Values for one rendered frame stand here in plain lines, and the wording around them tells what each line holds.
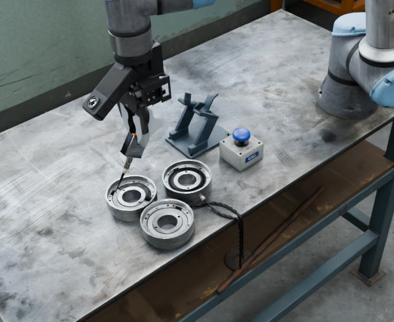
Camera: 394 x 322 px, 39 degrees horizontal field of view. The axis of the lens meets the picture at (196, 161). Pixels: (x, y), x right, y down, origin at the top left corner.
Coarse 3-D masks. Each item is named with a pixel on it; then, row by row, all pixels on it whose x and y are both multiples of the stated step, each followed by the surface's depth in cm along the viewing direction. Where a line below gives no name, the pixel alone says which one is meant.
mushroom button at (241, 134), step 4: (240, 128) 123; (244, 128) 123; (236, 132) 122; (240, 132) 122; (244, 132) 122; (248, 132) 122; (232, 136) 122; (236, 136) 121; (240, 136) 121; (244, 136) 121; (248, 136) 121; (236, 140) 121; (240, 140) 121; (244, 140) 121
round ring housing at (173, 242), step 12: (156, 204) 112; (168, 204) 112; (180, 204) 112; (144, 216) 110; (156, 216) 110; (168, 216) 111; (192, 216) 108; (144, 228) 106; (156, 228) 108; (192, 228) 107; (156, 240) 105; (168, 240) 105; (180, 240) 106
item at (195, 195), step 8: (184, 160) 121; (192, 160) 121; (168, 168) 119; (208, 168) 118; (168, 176) 119; (176, 176) 119; (184, 176) 120; (192, 176) 119; (208, 176) 118; (168, 184) 117; (176, 184) 117; (208, 184) 115; (168, 192) 115; (176, 192) 113; (184, 192) 113; (192, 192) 113; (200, 192) 114; (208, 192) 116; (184, 200) 114; (192, 200) 115; (200, 200) 116
